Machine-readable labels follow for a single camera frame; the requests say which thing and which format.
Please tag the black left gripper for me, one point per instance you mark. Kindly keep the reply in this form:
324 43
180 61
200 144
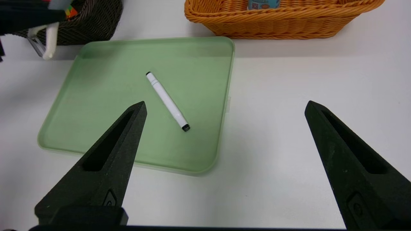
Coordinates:
9 22

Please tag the dark brown wicker basket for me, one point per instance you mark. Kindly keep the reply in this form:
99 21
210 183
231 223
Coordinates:
93 25

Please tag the colourful puzzle cube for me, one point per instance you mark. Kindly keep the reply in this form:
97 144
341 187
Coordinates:
70 12

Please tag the clear water bottle blue cap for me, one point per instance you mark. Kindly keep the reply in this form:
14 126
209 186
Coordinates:
263 4

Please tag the green plastic tray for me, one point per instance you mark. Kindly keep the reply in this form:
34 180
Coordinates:
112 96

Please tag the orange wicker basket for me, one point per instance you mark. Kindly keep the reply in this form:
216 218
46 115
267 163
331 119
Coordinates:
276 22

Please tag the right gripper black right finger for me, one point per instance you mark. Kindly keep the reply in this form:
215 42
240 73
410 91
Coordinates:
362 183

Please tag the white marker pen black cap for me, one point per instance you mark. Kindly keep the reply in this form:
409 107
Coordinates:
167 101

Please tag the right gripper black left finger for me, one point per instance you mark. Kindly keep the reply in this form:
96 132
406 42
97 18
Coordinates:
102 179

